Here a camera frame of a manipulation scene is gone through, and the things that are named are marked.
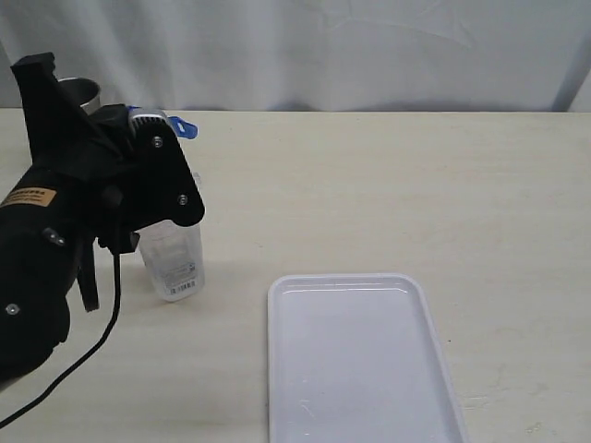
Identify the blue container lid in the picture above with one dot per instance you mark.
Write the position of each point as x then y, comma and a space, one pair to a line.
183, 128

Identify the white rectangular tray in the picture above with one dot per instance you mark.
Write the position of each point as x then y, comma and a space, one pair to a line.
356, 358

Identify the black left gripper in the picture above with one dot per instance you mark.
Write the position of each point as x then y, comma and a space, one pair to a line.
78, 159

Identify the white backdrop curtain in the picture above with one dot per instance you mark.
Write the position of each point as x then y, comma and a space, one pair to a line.
312, 55

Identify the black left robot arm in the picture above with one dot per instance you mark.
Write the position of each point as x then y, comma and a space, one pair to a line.
41, 257

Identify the clear tall plastic container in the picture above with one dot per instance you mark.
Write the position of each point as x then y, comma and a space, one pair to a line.
173, 257

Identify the stainless steel cup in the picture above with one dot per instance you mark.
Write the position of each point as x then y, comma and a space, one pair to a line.
84, 92

